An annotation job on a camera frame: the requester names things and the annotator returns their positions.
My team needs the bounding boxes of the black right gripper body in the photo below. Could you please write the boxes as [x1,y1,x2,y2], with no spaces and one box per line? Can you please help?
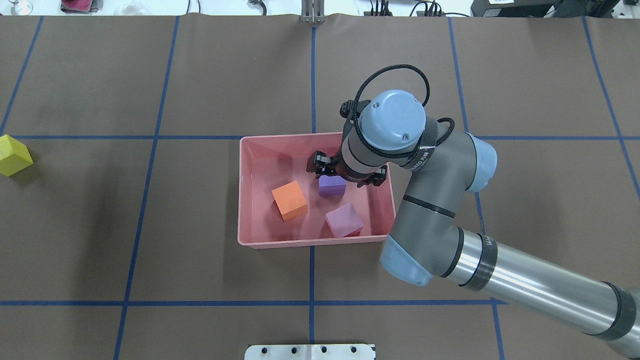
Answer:
[306,150,389,189]

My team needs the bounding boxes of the purple foam block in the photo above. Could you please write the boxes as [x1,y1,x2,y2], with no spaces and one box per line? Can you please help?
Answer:
[318,175,346,198]

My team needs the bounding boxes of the orange foam block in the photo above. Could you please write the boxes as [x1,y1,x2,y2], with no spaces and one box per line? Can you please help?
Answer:
[271,181,309,222]

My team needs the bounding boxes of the pink foam block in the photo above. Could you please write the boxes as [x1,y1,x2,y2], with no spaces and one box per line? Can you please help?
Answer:
[325,202,364,239]

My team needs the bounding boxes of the yellow foam block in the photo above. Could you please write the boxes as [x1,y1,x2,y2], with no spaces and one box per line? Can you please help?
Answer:
[0,134,34,177]

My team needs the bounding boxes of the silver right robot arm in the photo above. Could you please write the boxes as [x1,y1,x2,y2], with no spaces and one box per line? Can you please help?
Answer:
[306,89,640,360]

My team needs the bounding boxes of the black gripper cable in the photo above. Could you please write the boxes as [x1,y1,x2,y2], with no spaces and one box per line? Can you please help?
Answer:
[350,64,456,151]

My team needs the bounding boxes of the aluminium frame post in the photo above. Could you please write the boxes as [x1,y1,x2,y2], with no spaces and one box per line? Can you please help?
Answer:
[300,0,326,25]

